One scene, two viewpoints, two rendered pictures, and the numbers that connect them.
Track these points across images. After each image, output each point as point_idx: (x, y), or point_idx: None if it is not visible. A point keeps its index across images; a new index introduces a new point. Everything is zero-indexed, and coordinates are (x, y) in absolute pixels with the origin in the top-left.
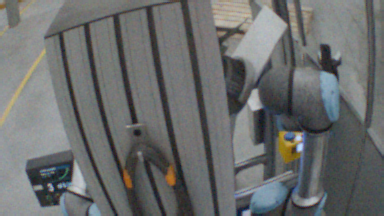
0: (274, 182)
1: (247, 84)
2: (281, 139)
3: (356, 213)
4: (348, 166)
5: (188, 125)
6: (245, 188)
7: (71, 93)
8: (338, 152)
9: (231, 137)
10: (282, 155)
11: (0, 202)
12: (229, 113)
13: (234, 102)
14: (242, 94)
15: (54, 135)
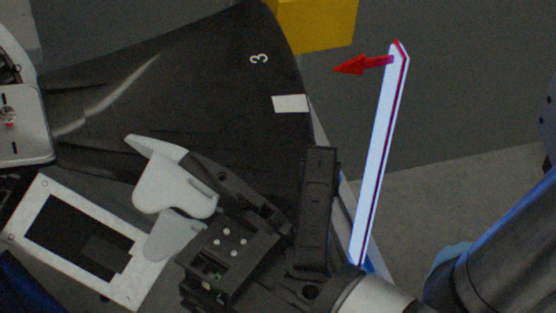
0: (322, 140)
1: (7, 29)
2: (310, 1)
3: (302, 64)
4: (171, 9)
5: None
6: (332, 221)
7: None
8: (76, 33)
9: (123, 205)
10: (320, 43)
11: None
12: (281, 48)
13: (227, 24)
14: (33, 69)
15: None
